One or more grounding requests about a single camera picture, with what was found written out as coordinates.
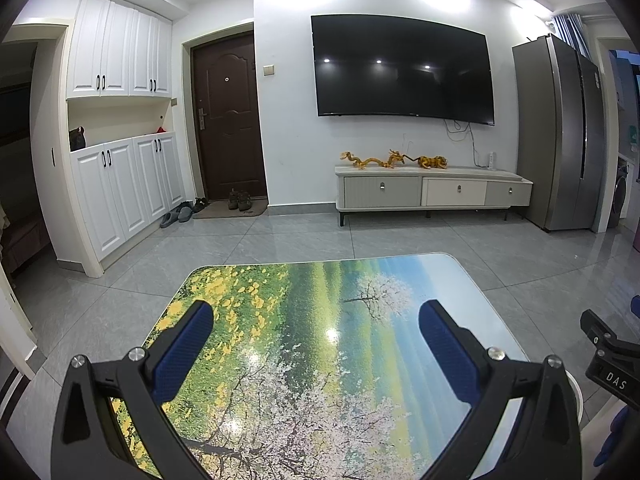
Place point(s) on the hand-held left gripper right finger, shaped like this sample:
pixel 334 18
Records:
pixel 450 350

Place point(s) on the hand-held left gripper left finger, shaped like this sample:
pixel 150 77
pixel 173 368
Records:
pixel 182 350

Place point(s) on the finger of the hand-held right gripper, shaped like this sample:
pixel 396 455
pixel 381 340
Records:
pixel 607 342

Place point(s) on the white round bin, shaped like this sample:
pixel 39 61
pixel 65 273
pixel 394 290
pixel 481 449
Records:
pixel 576 400

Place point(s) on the landscape print table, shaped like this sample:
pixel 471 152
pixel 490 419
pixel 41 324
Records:
pixel 325 360

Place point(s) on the grey slipper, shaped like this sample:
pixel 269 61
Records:
pixel 167 221
pixel 184 215

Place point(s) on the brown doormat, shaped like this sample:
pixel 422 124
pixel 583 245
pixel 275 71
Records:
pixel 215 212

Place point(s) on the dark shoe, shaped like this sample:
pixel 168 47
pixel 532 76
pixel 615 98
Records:
pixel 201 205

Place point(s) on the grey washing machine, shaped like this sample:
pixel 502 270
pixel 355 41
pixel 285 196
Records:
pixel 621 187

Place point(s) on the brown shoe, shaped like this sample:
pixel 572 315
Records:
pixel 233 201
pixel 244 201

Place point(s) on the white shoe cabinet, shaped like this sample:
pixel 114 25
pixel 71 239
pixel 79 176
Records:
pixel 120 200

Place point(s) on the white grey television cabinet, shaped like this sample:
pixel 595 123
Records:
pixel 380 192

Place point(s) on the golden animal figurine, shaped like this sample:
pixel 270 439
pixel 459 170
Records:
pixel 432 162

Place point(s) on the white power strip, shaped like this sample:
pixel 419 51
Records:
pixel 492 160

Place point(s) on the dark wooden furniture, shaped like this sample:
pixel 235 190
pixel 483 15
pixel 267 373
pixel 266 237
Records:
pixel 20 240

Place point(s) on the golden dragon figurine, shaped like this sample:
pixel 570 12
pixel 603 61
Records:
pixel 367 162

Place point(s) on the grey steel refrigerator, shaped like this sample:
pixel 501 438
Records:
pixel 550 135

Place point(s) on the dark brown entrance door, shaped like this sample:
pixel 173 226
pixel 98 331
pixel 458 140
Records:
pixel 227 120

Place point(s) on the dark bag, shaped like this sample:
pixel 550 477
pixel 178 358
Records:
pixel 77 140

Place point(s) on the blue striped curtain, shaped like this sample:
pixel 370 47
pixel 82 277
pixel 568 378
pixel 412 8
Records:
pixel 570 30

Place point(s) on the black wall television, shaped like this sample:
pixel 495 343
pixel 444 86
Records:
pixel 400 70

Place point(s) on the beige light switch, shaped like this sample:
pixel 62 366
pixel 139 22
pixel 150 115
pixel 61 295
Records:
pixel 268 70

